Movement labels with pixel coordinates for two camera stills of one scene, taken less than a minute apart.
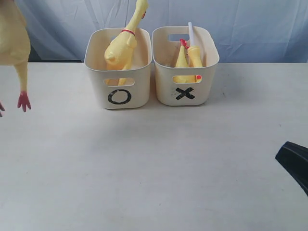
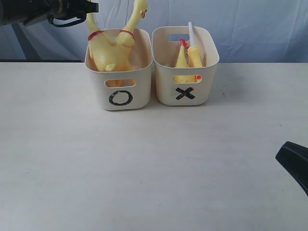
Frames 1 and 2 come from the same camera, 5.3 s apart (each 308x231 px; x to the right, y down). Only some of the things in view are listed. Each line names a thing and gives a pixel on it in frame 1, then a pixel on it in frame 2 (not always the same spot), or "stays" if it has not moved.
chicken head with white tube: (193, 52) stays
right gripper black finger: (294, 158) stays
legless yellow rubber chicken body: (182, 61) stays
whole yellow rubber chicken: (15, 45) to (106, 57)
